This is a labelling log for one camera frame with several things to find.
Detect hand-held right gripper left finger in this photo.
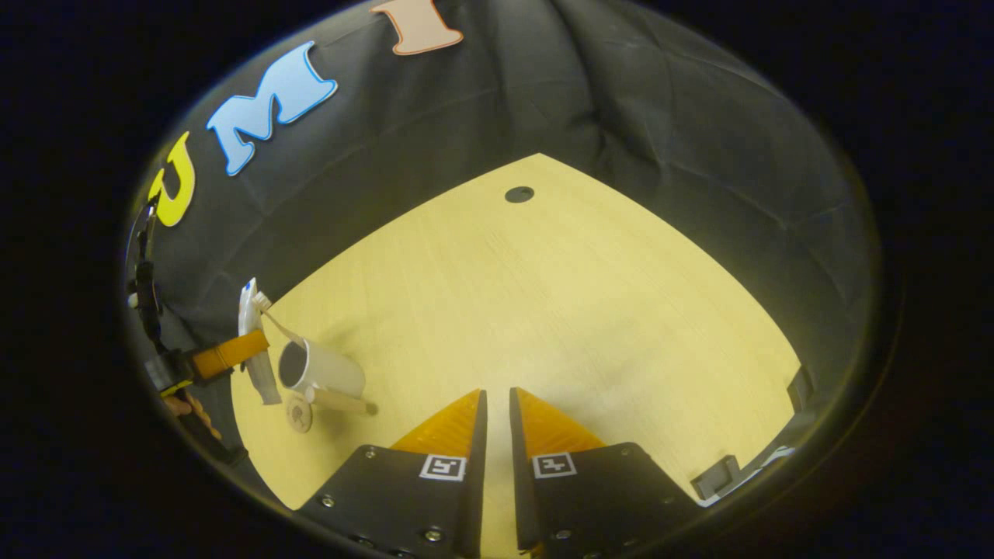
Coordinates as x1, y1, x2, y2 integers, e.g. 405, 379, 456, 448
299, 388, 488, 559

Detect white toothpaste tube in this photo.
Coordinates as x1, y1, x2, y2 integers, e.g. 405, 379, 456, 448
238, 277, 283, 406

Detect wooden desktop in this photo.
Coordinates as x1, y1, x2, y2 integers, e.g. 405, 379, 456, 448
231, 153, 802, 559

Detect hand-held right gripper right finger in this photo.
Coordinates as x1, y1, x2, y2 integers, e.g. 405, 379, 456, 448
509, 387, 700, 559

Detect white cup with wooden handle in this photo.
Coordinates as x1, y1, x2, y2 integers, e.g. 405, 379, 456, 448
278, 339, 379, 416

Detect beige toothbrush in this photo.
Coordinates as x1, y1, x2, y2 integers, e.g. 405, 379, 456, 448
252, 292, 308, 348

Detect round wooden coaster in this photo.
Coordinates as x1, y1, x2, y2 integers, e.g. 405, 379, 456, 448
285, 394, 314, 434

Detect black backdrop cloth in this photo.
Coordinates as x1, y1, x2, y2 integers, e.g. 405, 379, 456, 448
124, 0, 882, 467

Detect black desk clamp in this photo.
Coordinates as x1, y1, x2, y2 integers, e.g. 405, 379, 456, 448
786, 365, 816, 412
691, 455, 742, 500

